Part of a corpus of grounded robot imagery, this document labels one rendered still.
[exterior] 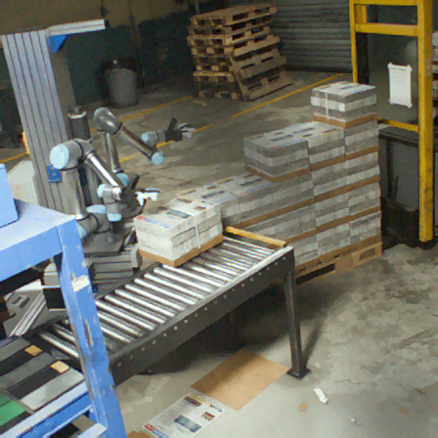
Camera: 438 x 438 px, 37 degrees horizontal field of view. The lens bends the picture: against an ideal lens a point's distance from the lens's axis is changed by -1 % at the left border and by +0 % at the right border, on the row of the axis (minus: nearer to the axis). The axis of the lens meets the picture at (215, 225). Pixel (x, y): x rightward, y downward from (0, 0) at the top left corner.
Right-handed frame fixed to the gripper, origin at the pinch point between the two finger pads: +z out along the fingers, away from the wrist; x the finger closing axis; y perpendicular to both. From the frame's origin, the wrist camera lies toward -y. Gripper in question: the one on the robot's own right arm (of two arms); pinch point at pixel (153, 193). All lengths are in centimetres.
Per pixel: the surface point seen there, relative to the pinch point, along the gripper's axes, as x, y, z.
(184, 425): 6, 125, 13
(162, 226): -7.9, 19.7, -2.6
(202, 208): -33.5, 16.2, 5.0
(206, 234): -33.2, 30.2, 6.8
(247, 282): -15, 45, 43
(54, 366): 80, 55, 5
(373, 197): -200, 47, 39
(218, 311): 6, 53, 39
